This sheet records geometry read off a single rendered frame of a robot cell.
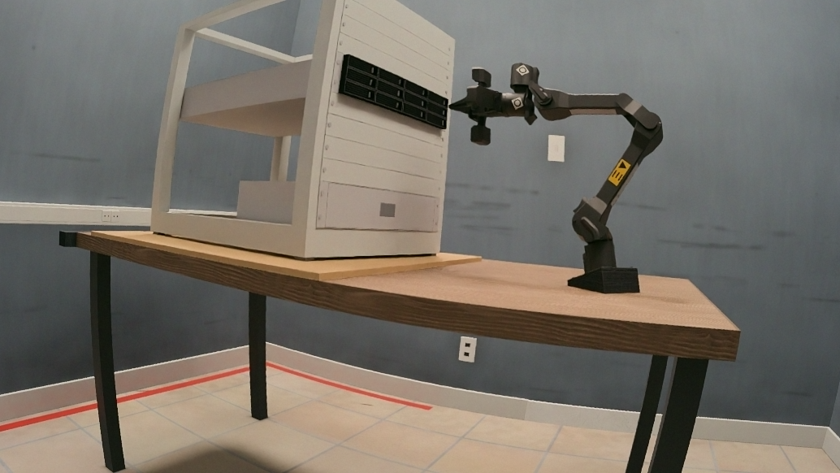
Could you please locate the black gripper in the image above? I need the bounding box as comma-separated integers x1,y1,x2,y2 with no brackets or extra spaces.
448,67,510,145

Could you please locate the tan flat board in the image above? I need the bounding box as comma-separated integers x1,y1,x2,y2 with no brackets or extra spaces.
91,231,482,280

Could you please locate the white equipment rack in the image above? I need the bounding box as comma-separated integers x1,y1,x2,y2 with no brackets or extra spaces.
150,0,455,261

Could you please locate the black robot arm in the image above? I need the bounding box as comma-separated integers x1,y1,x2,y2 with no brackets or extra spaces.
466,63,663,273

